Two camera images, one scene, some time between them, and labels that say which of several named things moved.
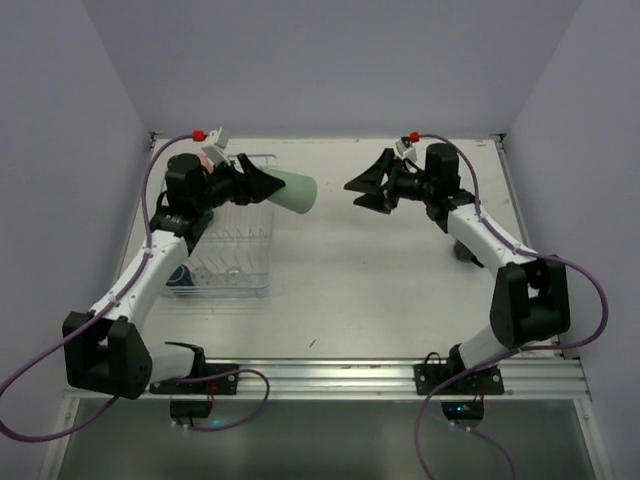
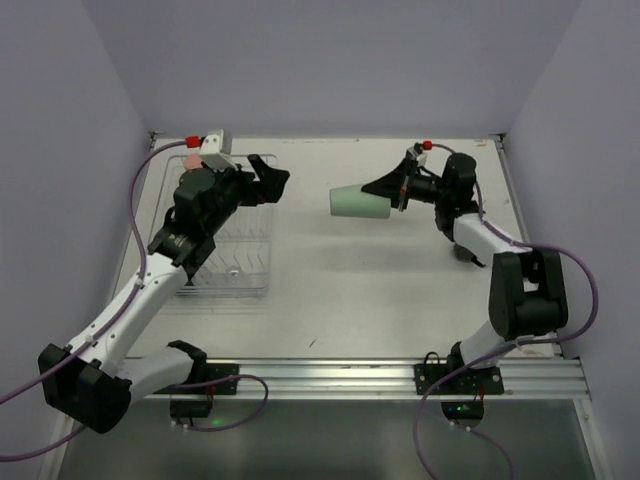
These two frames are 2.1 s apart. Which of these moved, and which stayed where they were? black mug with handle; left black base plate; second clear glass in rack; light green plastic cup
Moved: light green plastic cup
Stayed: left black base plate; second clear glass in rack; black mug with handle
